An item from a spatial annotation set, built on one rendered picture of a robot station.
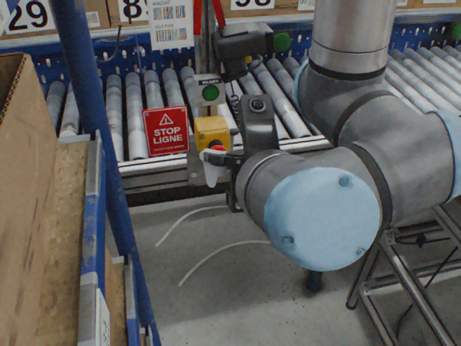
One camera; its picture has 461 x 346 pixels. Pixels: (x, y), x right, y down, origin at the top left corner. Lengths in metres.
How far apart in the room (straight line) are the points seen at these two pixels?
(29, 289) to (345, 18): 0.36
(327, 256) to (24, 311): 0.23
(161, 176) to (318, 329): 0.88
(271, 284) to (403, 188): 1.30
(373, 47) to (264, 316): 1.26
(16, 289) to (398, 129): 0.34
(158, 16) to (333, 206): 0.56
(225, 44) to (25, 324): 0.62
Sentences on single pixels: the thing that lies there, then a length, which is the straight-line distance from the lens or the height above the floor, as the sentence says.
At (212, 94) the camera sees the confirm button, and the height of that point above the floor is 0.95.
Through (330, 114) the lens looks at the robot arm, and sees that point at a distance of 0.45.
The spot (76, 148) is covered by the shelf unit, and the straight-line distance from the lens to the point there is 0.39.
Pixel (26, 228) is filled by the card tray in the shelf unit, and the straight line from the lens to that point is 0.27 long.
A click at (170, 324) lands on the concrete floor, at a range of 1.55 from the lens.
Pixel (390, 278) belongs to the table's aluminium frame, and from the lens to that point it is 1.57.
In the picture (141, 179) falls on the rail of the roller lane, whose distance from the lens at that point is 1.00.
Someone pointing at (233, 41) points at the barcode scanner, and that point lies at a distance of 0.77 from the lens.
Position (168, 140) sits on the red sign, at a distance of 0.92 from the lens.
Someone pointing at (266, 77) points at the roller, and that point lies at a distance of 1.36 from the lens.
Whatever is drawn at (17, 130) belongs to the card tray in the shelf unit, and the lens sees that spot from 0.28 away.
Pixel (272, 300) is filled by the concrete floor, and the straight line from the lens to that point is 1.60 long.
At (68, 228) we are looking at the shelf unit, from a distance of 0.32.
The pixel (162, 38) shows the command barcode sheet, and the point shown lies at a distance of 0.81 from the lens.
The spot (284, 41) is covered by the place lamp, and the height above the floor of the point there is 0.82.
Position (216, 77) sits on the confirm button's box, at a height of 0.98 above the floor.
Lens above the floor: 1.36
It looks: 41 degrees down
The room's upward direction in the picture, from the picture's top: straight up
